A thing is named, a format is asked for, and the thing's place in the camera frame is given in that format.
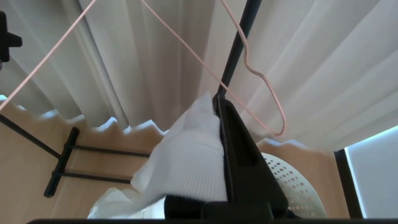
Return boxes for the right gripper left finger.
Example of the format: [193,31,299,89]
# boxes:
[164,194,206,219]

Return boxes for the beige curtain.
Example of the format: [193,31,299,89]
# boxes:
[0,0,398,153]

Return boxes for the black clothes rack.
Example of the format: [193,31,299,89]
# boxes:
[0,0,262,198]

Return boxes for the white printed t-shirt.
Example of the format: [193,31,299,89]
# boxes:
[88,91,229,219]

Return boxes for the white laundry basket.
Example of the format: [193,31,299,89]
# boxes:
[260,152,328,218]

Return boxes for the pink clothes hanger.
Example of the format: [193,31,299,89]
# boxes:
[0,0,98,112]
[139,0,287,138]

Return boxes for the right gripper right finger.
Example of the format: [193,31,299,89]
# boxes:
[213,95,289,218]

